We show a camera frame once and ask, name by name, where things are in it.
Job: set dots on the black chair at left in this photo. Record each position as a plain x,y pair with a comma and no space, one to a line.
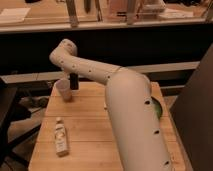
9,107

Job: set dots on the green bowl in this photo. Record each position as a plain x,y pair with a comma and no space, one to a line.
157,109

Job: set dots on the small white glue bottle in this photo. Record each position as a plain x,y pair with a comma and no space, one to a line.
60,138

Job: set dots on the dark panel at right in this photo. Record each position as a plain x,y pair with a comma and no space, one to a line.
193,114

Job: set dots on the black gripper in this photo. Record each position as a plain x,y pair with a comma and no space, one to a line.
74,81

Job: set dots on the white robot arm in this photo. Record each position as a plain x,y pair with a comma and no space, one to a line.
128,98

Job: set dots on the long background workbench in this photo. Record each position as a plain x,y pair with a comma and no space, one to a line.
64,15

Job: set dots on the white paper sheet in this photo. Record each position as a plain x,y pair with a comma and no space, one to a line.
13,15

